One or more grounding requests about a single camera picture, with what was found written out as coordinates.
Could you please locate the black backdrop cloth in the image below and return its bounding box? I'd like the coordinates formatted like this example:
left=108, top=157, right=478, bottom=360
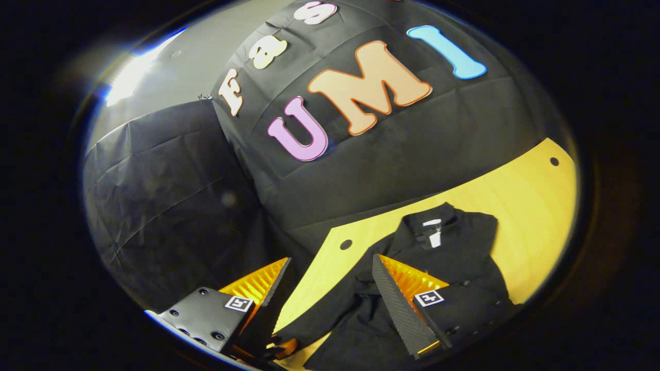
left=82, top=0, right=574, bottom=311

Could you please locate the black button jacket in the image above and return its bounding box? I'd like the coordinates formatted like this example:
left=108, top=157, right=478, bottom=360
left=273, top=202, right=522, bottom=371

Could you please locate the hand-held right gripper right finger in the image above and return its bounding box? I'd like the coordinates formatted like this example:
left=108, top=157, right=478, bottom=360
left=371, top=254, right=521, bottom=360

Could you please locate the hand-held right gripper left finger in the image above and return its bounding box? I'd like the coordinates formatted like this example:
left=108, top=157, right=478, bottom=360
left=155, top=257, right=295, bottom=361

